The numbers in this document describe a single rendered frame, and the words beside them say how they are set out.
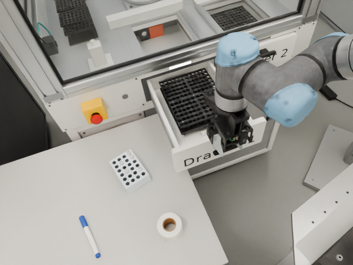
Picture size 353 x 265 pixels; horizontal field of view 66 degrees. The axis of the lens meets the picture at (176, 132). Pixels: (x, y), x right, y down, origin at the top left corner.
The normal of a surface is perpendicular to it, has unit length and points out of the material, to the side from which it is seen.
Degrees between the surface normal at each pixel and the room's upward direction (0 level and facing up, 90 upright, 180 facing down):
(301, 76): 31
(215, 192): 0
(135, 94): 90
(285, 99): 39
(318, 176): 3
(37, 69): 90
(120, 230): 0
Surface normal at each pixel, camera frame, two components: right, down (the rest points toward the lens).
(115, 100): 0.34, 0.73
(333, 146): -0.16, -0.63
